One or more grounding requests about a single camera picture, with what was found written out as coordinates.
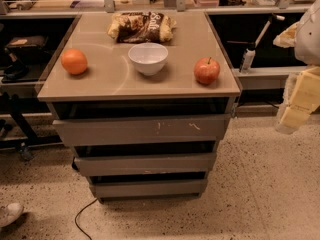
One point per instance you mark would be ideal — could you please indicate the grey bottom drawer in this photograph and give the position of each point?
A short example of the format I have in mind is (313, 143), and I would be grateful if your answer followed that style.
(143, 189)

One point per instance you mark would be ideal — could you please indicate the white rod tool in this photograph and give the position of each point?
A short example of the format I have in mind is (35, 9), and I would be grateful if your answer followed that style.
(272, 17)

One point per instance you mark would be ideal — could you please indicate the orange fruit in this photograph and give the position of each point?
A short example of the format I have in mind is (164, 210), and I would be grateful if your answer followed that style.
(74, 61)

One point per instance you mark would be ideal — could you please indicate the grey drawer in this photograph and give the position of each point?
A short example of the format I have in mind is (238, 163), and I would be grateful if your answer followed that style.
(143, 189)
(139, 130)
(145, 164)

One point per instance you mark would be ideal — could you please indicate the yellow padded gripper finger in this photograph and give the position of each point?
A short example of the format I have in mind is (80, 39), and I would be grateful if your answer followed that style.
(286, 39)
(301, 97)

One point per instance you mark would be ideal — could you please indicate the grey top drawer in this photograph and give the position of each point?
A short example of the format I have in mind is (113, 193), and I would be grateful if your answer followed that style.
(139, 130)

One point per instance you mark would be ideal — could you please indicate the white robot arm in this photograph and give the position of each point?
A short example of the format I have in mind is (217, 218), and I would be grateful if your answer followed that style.
(307, 39)

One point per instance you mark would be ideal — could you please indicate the white shoe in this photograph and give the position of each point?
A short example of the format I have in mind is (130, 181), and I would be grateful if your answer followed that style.
(10, 213)

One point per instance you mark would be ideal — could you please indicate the grey drawer cabinet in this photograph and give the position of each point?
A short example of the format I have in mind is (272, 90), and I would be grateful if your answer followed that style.
(112, 88)

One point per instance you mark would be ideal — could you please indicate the red apple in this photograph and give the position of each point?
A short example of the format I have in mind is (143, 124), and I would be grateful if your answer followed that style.
(206, 70)

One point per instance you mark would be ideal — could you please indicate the grey middle drawer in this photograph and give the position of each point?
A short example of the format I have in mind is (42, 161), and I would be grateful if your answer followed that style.
(145, 164)

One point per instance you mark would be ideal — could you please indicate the brown chip bag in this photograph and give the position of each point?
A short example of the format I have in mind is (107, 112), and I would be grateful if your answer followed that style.
(141, 27)

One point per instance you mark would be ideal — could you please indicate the white bowl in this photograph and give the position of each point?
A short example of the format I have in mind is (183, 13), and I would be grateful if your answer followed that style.
(148, 58)

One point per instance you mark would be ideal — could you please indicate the black office chair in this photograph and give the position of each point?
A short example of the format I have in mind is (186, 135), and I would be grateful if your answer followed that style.
(24, 67)

